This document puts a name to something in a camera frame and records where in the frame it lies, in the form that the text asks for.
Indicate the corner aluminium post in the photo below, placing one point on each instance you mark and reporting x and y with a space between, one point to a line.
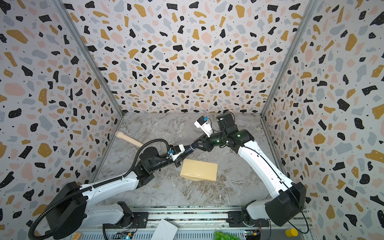
291 51
64 15

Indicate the white paper sheet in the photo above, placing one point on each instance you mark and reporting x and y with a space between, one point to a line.
165 231

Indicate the yellow paper envelope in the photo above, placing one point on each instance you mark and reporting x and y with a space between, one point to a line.
199 171

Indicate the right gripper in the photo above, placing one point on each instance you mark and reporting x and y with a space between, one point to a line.
202 142

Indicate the right circuit board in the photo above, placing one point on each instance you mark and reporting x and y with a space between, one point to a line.
253 235

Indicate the left circuit board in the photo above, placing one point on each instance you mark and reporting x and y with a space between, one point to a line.
126 235

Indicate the right corner aluminium post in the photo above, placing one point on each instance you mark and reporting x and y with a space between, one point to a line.
291 51

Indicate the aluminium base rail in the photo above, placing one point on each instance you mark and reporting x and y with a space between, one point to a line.
196 223

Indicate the yellow cylinder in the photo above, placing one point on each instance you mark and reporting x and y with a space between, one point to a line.
290 233

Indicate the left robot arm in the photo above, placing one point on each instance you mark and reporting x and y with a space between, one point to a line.
76 206

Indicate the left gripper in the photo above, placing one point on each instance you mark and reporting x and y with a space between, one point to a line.
177 160

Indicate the left corner aluminium post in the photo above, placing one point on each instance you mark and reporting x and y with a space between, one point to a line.
64 15

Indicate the green plastic bag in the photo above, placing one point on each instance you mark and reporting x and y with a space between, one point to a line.
224 236

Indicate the circuit board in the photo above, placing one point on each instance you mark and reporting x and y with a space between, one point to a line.
126 235
253 235

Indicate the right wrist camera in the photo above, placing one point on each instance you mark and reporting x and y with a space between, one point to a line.
204 124

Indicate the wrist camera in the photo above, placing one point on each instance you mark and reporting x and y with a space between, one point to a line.
204 124
176 151

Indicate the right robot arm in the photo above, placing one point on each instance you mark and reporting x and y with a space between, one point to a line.
287 197

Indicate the beige wooden stamp handle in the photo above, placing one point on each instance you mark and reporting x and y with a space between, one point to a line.
121 135

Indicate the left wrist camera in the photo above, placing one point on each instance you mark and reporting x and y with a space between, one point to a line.
176 151

